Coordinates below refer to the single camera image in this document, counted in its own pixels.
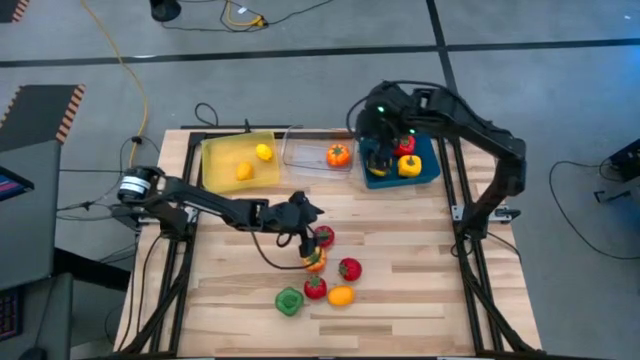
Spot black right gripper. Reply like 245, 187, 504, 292
355, 98, 402, 174

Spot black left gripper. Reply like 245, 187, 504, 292
259, 191, 325, 259

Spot red tomato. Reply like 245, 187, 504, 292
314, 224, 336, 249
303, 275, 329, 301

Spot red bell pepper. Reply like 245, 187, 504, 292
393, 134, 417, 158

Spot red strawberry toy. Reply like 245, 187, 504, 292
338, 257, 363, 283

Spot green bell pepper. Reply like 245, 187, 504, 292
274, 286, 305, 318

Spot blue plastic bin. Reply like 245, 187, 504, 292
358, 132, 442, 190

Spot clear plastic bin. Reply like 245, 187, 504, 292
281, 124, 357, 174

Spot yellow plastic bin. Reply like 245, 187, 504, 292
200, 130, 281, 195

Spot black box with blue light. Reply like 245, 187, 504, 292
607, 138, 640, 182

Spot black round stand base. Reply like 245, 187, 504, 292
149, 0, 182, 23

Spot grey desk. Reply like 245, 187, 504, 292
0, 139, 74, 360

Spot computer monitor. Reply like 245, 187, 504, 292
0, 166, 35, 202

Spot black mat with orange stripes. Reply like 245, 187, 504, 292
0, 83, 86, 154
0, 0, 31, 24

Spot black keyboard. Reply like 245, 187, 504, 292
0, 287, 24, 342

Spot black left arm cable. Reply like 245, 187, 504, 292
251, 232, 314, 271

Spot black aluminium frame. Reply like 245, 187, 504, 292
119, 124, 546, 360

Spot black floor cable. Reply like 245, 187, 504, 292
548, 159, 640, 261

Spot black cable loop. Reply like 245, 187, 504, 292
193, 102, 220, 129

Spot yellow plug cable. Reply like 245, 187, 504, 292
219, 0, 270, 29

